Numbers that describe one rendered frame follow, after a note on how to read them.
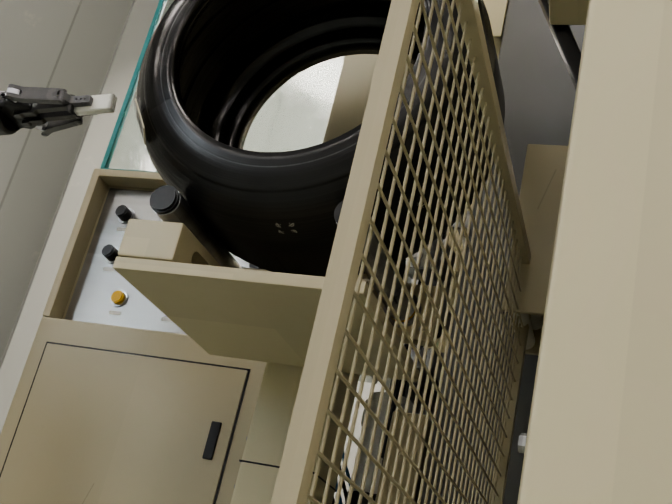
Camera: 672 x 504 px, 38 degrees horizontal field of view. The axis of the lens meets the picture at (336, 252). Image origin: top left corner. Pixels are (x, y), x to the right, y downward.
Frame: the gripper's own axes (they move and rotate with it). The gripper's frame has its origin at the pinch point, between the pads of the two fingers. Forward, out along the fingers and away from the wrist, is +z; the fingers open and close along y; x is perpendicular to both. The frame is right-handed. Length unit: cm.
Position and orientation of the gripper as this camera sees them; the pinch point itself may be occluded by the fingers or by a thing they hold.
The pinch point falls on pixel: (95, 104)
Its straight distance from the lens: 170.1
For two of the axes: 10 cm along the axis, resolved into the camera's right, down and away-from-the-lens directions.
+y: 2.6, 4.3, 8.6
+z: 9.6, -0.4, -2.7
